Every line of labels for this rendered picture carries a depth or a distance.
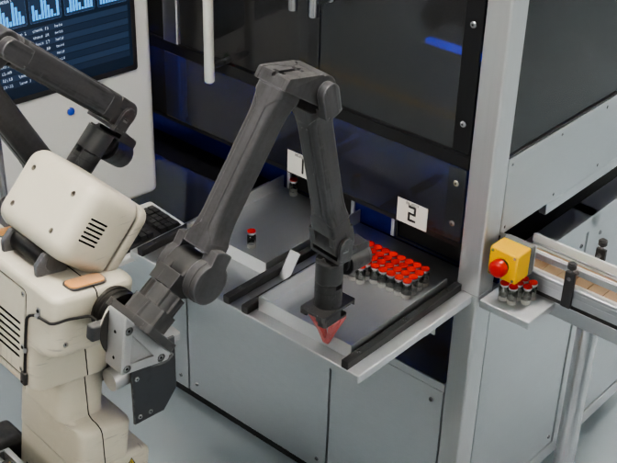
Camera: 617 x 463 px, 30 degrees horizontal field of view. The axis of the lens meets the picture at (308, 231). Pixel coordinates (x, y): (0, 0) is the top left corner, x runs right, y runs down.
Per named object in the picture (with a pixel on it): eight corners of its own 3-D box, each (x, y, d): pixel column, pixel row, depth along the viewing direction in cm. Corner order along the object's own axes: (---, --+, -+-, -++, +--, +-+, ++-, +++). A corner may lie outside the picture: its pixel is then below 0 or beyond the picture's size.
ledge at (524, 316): (512, 281, 267) (513, 275, 266) (561, 303, 260) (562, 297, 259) (478, 306, 258) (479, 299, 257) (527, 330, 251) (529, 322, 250)
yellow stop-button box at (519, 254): (504, 260, 257) (508, 232, 253) (532, 273, 252) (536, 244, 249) (486, 274, 252) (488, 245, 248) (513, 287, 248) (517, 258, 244)
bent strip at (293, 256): (290, 270, 265) (290, 249, 262) (299, 276, 264) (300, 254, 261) (247, 295, 256) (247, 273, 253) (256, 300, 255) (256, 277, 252)
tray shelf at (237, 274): (268, 186, 303) (268, 180, 303) (490, 288, 264) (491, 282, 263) (129, 256, 272) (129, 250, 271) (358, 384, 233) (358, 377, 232)
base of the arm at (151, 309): (103, 301, 195) (145, 333, 188) (133, 264, 196) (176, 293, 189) (130, 322, 202) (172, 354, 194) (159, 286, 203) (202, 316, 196)
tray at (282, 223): (282, 186, 300) (283, 175, 298) (360, 221, 285) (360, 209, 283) (186, 235, 278) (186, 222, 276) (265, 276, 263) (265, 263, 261)
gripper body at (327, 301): (355, 306, 237) (357, 276, 233) (323, 327, 230) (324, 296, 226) (331, 294, 240) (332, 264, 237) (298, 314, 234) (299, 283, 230)
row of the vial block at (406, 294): (350, 267, 267) (351, 250, 264) (412, 297, 257) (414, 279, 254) (344, 271, 265) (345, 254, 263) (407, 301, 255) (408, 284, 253)
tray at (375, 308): (356, 250, 274) (356, 237, 272) (445, 291, 259) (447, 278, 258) (258, 310, 251) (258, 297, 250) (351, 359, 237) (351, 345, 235)
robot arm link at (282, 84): (259, 40, 193) (301, 61, 187) (304, 62, 204) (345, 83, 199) (148, 276, 199) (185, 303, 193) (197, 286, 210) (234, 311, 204)
